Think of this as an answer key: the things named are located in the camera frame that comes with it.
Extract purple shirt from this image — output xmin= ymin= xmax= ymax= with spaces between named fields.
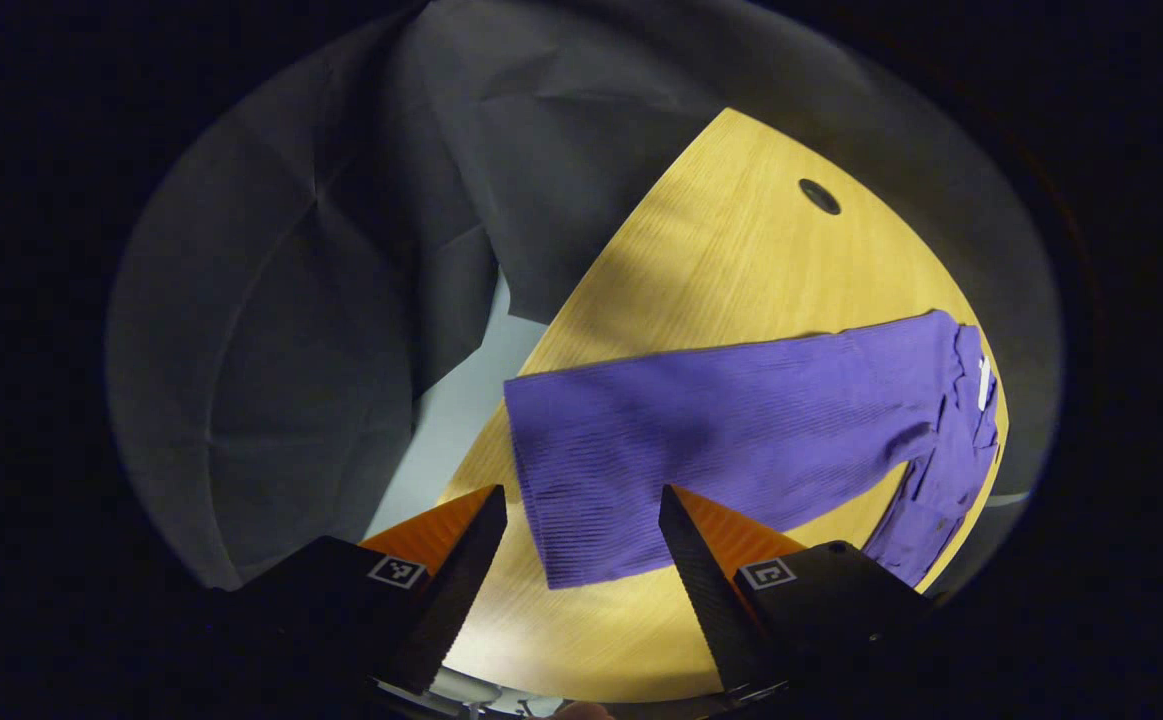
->
xmin=503 ymin=308 xmax=1002 ymax=591

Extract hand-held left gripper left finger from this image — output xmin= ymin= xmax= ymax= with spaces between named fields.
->
xmin=231 ymin=483 xmax=509 ymax=698

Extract plain black curtain cloth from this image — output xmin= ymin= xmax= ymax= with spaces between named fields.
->
xmin=106 ymin=10 xmax=502 ymax=591

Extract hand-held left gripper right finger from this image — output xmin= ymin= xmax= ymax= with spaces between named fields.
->
xmin=657 ymin=484 xmax=937 ymax=698

